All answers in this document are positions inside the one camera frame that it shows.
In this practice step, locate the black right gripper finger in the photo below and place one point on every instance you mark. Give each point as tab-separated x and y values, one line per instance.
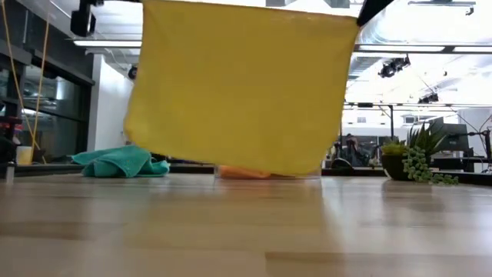
371	9

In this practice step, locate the yellow microfiber towel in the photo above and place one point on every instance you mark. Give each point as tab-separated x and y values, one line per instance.
242	88

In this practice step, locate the orange microfiber towel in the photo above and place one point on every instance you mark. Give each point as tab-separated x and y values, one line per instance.
238	173

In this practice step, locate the teal microfiber towel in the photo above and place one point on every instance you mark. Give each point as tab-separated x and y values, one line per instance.
119	163

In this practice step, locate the ceiling light strip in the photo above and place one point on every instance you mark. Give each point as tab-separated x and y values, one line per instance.
107	43
473	49
399	48

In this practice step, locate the black ceiling spotlight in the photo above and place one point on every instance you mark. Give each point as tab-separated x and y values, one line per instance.
392	67
428	98

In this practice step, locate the pale yellow cup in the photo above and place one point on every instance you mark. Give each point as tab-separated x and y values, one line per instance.
24	155

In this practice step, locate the black computer monitor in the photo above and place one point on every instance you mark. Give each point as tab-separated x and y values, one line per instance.
455	136

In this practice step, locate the potted succulent plant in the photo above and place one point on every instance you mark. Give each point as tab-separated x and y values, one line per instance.
399	165

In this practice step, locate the clear plastic bin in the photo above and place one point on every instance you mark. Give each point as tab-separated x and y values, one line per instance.
303	176

